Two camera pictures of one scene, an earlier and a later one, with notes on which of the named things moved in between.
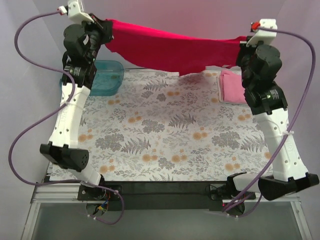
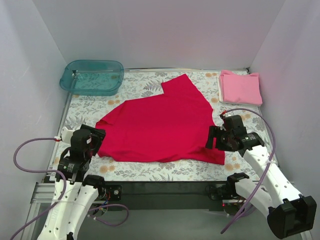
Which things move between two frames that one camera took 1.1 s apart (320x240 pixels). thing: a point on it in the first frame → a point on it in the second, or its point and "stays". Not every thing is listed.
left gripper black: x=105 y=30 → x=96 y=135
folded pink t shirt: x=231 y=89 stays
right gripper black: x=243 y=50 → x=213 y=137
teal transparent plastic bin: x=108 y=77 stays
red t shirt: x=184 y=52 → x=173 y=127
